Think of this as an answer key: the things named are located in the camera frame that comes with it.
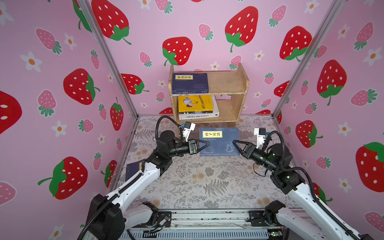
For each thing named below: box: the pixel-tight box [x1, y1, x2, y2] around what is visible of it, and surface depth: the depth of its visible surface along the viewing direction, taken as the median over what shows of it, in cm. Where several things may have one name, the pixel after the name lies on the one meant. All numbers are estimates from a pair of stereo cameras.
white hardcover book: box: [178, 95, 220, 121], surface depth 91 cm
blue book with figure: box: [199, 127, 241, 157], surface depth 67 cm
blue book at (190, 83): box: [172, 72, 209, 95], surface depth 76 cm
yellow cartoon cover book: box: [178, 95, 214, 113], surface depth 92 cm
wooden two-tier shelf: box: [168, 63, 250, 130], surface depth 81 cm
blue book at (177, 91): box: [172, 88, 209, 95], surface depth 73 cm
